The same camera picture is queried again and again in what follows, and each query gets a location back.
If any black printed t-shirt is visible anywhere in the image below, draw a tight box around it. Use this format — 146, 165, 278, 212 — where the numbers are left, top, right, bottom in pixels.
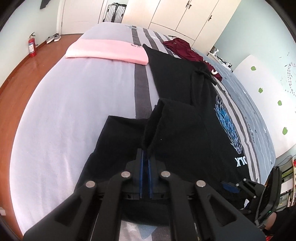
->
74, 44, 252, 214

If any heart wall sticker decoration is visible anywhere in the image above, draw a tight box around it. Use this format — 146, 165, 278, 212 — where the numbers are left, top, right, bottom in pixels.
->
280, 60, 296, 98

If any white headboard with apple stickers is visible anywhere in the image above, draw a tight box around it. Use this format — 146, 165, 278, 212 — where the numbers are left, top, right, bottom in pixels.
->
232, 54, 296, 160

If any cluttered storage rack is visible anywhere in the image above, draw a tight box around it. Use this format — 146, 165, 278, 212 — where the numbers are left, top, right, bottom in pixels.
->
275, 155, 296, 204

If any bed with striped star sheet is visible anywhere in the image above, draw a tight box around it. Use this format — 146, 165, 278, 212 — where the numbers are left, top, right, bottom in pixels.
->
9, 22, 277, 241

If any person's right forearm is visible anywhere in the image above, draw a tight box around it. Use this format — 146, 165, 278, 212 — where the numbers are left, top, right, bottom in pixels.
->
264, 207, 296, 234

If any maroon garment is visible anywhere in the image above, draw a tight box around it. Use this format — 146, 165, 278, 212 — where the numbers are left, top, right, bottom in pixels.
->
162, 38, 223, 82

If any white door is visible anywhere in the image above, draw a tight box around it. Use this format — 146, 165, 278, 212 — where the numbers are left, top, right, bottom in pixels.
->
57, 0, 109, 35

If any white nightstand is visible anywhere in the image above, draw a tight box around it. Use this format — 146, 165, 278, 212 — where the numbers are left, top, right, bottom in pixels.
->
207, 50, 234, 71

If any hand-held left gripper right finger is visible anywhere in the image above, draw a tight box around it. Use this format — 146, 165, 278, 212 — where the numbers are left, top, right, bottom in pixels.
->
147, 152, 266, 241

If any red fire extinguisher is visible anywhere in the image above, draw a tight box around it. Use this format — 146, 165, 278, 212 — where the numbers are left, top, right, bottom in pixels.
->
28, 32, 37, 58

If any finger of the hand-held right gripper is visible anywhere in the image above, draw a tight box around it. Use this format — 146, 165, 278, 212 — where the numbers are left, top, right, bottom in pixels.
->
240, 199, 260, 215
221, 178, 265, 200

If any pink folded garment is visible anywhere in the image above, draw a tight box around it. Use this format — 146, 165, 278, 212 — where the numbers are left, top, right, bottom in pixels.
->
65, 39, 149, 66

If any cream wardrobe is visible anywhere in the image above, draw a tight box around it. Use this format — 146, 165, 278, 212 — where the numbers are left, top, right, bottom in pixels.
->
121, 0, 242, 49

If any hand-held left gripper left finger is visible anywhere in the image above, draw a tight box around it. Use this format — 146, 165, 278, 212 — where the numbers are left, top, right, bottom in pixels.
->
23, 148, 144, 241

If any silver ribbed suitcase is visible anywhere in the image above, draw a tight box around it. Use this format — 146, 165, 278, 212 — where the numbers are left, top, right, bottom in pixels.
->
103, 3, 127, 23

